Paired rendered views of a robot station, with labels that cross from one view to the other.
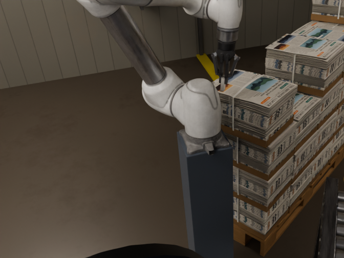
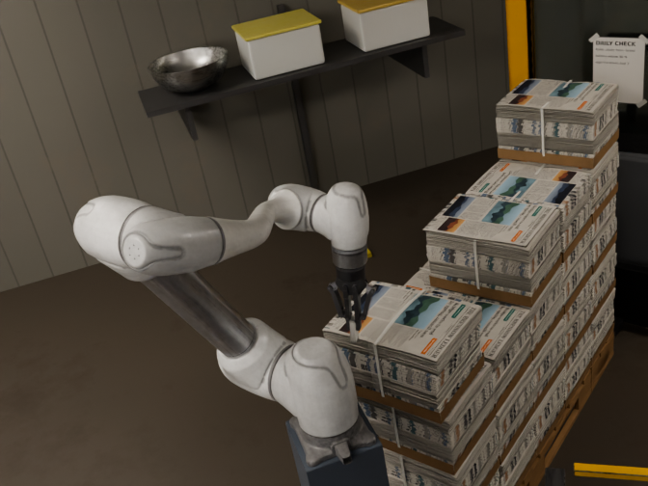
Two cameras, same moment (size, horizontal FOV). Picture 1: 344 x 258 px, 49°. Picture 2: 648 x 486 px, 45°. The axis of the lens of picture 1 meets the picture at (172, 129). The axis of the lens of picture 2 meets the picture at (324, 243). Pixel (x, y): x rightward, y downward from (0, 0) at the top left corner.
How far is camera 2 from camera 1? 0.49 m
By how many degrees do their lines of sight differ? 5
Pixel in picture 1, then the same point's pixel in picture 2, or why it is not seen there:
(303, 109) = (500, 336)
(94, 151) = (135, 427)
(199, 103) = (317, 384)
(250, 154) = (418, 432)
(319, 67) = (517, 259)
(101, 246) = not seen: outside the picture
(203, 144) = (332, 445)
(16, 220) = not seen: outside the picture
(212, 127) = (342, 418)
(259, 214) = not seen: outside the picture
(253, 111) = (412, 366)
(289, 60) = (467, 249)
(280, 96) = (453, 335)
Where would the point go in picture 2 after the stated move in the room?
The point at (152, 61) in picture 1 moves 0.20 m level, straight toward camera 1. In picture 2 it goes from (230, 323) to (240, 374)
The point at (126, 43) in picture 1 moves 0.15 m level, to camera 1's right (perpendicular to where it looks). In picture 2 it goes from (184, 309) to (251, 293)
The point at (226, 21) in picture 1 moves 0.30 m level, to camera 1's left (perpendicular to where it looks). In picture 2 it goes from (344, 240) to (223, 269)
